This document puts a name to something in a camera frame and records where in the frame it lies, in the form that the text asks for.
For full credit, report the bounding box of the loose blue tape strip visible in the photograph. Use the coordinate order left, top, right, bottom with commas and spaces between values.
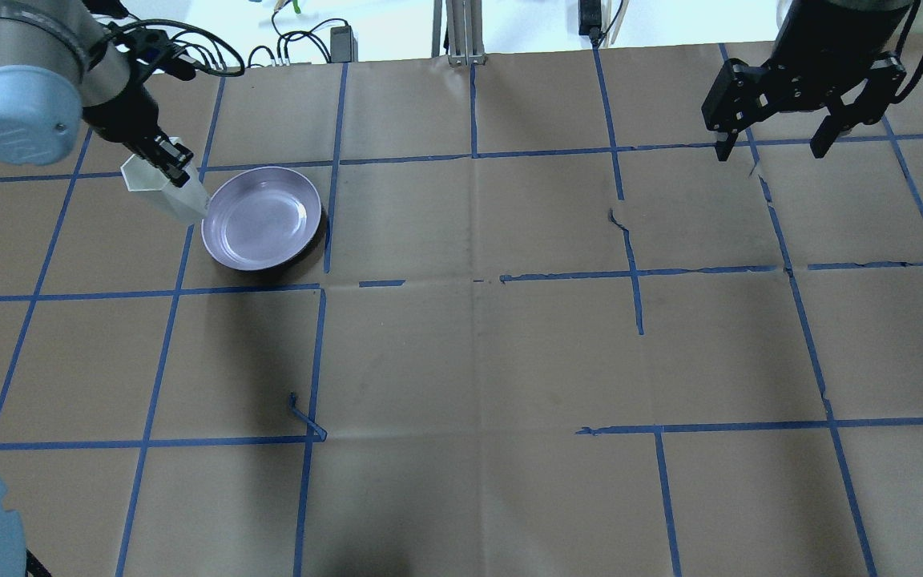
287, 392, 328, 442

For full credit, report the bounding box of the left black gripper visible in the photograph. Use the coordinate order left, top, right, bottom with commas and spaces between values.
82, 76, 194, 188

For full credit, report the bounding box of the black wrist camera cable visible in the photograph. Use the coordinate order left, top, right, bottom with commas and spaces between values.
109, 18, 248, 79

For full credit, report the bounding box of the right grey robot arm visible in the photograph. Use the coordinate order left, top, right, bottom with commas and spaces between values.
702, 1, 923, 161

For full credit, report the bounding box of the lilac round plate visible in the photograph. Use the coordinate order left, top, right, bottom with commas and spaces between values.
200, 167, 324, 272

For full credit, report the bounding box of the black power adapter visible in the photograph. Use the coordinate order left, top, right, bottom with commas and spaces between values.
328, 23, 358, 63

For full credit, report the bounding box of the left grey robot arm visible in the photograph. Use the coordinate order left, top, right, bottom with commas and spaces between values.
0, 1, 195, 187

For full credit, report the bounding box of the aluminium frame post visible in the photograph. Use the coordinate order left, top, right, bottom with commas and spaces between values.
431, 0, 486, 68

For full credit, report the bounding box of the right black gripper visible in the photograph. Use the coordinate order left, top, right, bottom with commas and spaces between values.
702, 16, 907, 162

